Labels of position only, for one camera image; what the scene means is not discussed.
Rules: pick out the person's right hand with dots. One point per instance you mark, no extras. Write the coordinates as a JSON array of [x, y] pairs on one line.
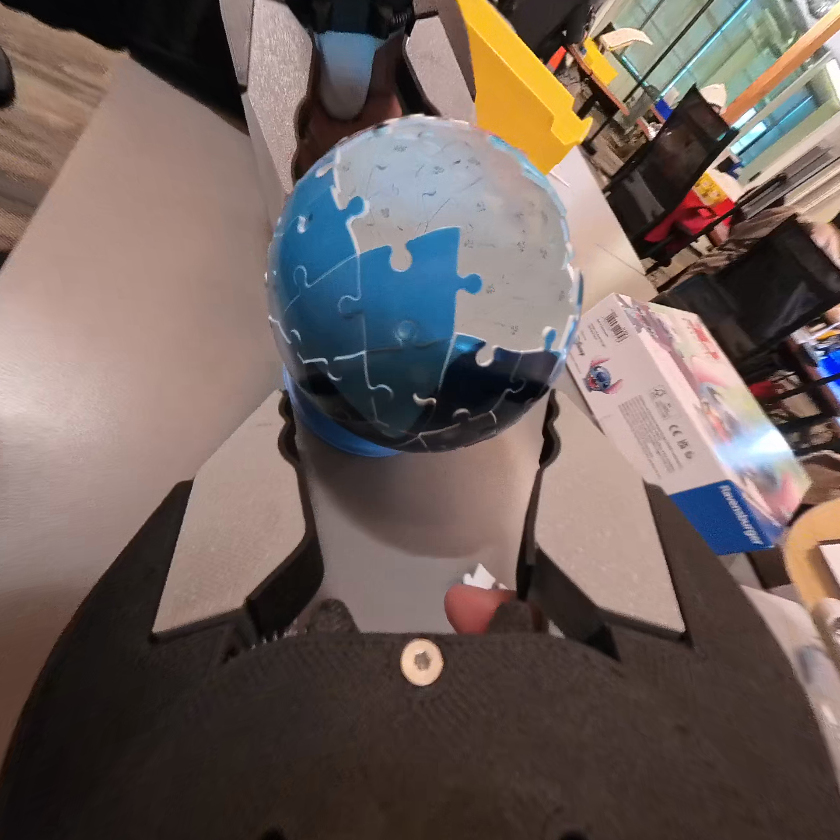
[[476, 610]]

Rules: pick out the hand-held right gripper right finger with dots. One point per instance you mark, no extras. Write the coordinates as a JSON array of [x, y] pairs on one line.
[[597, 525]]

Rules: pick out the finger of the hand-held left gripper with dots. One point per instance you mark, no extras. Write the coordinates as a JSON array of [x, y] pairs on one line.
[[279, 79], [446, 65]]

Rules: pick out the yellow plastic crate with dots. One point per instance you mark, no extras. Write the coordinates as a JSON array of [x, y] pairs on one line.
[[518, 92]]

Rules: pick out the blue ball stand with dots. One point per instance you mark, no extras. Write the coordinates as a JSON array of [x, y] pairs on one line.
[[328, 426]]

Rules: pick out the blue puzzle ball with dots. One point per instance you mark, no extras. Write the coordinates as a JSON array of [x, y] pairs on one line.
[[426, 262]]

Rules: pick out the black mesh office chair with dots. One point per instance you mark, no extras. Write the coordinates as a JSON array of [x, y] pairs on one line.
[[669, 164], [754, 295]]

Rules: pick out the person's left hand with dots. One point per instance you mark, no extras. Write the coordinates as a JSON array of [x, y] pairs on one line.
[[377, 98]]

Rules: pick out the printed puzzle box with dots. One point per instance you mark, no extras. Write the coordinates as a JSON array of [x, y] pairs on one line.
[[669, 407]]

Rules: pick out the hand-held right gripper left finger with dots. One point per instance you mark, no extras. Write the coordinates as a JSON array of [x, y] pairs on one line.
[[229, 525]]

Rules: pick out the white puzzle piece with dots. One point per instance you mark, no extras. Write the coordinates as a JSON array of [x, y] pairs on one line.
[[482, 577]]

